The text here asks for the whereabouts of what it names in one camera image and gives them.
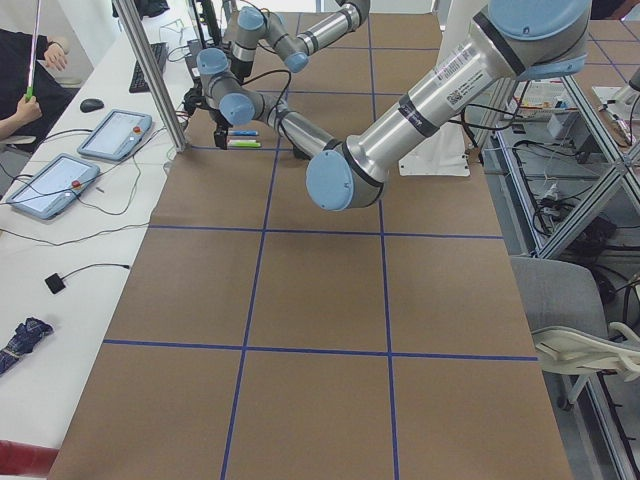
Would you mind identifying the grey office chair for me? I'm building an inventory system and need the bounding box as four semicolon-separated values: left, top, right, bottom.
510;256;639;411

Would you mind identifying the teach pendant tablet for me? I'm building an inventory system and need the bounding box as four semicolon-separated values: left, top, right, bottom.
77;109;152;161
6;154;101;220

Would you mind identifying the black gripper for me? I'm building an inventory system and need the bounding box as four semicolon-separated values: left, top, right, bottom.
208;108;230;149

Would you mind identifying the seated person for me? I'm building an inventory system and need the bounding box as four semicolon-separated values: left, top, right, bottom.
1;30;74;153

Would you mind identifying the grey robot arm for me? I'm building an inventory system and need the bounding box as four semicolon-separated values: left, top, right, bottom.
230;1;370;81
196;1;591;211

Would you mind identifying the folded blue umbrella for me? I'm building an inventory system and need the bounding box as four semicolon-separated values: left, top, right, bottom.
1;317;54;375

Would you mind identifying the green highlighter pen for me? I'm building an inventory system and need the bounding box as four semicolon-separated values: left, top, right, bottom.
227;139;261;149

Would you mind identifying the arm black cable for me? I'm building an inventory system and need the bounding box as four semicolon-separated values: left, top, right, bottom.
239;68;294;121

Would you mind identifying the black computer mouse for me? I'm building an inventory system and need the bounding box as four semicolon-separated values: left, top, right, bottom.
79;98;104;113

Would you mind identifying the blue highlighter pen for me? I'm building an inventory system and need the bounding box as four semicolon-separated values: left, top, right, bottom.
228;130;259;138

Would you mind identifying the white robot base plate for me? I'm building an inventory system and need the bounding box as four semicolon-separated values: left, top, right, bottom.
398;123;470;177

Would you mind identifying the aluminium frame post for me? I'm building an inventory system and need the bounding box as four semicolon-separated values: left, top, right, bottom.
113;0;187;153

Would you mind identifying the black keyboard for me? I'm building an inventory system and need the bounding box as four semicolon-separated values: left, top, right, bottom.
128;42;169;95

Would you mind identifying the small black puck device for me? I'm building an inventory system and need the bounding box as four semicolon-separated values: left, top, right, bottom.
44;273;66;294

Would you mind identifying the right teach pendant tablet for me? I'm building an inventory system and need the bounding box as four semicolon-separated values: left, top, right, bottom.
77;109;152;161

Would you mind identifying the left teach pendant tablet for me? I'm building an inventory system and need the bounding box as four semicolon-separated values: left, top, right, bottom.
6;154;101;220

